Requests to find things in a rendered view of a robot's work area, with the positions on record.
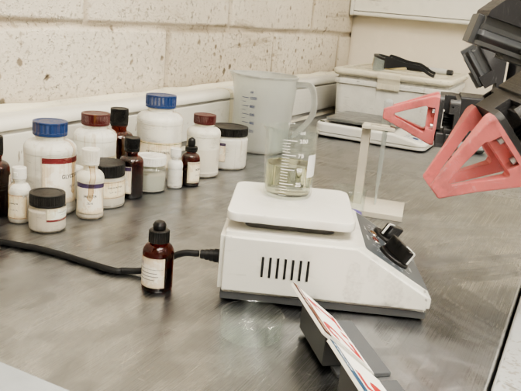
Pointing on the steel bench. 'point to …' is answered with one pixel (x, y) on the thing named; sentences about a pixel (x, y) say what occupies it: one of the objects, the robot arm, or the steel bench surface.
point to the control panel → (384, 254)
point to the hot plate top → (292, 209)
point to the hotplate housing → (312, 270)
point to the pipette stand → (395, 210)
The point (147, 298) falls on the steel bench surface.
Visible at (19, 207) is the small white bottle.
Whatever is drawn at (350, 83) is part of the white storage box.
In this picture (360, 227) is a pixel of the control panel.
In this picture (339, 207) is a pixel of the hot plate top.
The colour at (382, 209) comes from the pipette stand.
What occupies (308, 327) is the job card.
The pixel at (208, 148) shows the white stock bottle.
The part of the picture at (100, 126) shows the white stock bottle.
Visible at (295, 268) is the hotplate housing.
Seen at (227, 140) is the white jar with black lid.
